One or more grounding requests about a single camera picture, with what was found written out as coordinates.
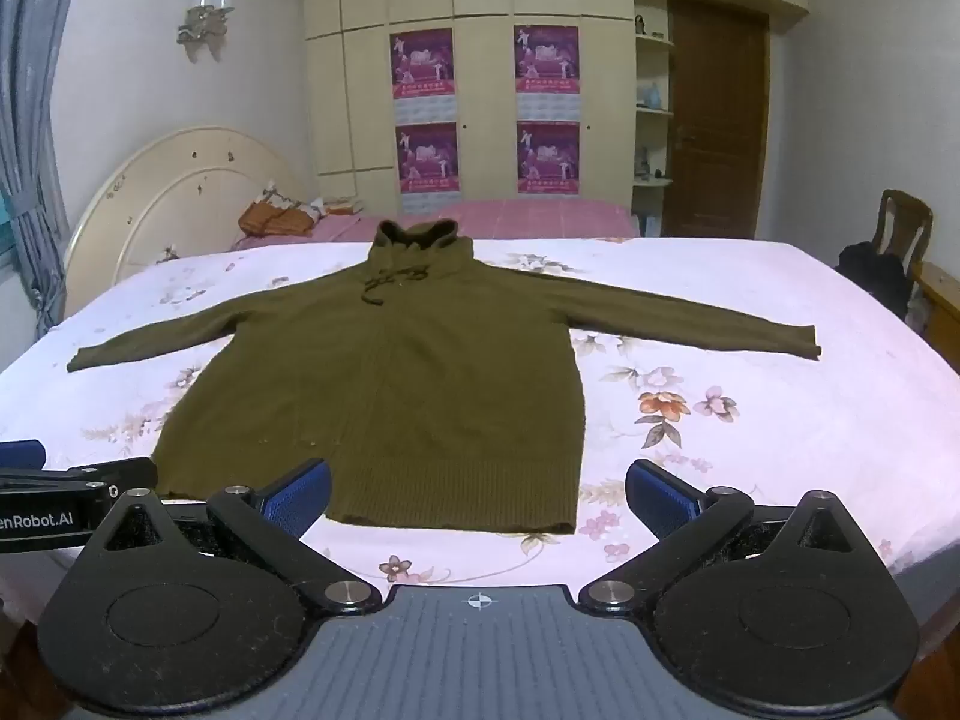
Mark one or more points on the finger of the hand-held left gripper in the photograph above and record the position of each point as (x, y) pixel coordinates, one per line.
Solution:
(112, 474)
(19, 454)

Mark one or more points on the black bag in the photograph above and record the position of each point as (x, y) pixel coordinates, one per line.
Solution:
(870, 277)

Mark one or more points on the cream round headboard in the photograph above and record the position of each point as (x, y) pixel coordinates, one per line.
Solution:
(172, 187)

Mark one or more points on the wooden side cabinet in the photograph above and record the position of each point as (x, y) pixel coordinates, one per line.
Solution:
(939, 315)

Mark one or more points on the cream corner shelf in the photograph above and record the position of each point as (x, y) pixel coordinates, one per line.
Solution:
(652, 135)

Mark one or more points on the olive green knit sweater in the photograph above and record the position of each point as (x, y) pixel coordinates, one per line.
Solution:
(390, 382)

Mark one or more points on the blue grey curtain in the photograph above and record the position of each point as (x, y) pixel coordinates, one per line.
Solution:
(34, 127)

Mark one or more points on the white floral cloth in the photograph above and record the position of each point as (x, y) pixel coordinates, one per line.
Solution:
(330, 206)

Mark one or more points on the wooden chair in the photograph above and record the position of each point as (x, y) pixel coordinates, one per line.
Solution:
(909, 221)

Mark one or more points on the glass wall lamp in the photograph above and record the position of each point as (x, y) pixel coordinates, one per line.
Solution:
(204, 15)

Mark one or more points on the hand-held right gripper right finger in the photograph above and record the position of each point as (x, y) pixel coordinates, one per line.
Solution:
(661, 501)

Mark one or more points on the floral bed sheet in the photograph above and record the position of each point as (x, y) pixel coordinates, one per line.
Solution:
(750, 420)

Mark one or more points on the pink blanket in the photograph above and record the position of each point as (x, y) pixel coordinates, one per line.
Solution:
(510, 219)

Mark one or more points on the brown wooden door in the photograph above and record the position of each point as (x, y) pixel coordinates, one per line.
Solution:
(716, 120)

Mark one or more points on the small blue ornament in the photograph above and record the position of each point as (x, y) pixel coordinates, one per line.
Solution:
(654, 94)

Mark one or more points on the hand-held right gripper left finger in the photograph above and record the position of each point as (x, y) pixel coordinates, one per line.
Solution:
(296, 501)

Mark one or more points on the stuffed toy on bed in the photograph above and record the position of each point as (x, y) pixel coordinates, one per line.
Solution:
(274, 219)

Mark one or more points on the purple wall poster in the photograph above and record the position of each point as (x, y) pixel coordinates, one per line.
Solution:
(422, 62)
(548, 157)
(546, 60)
(427, 157)

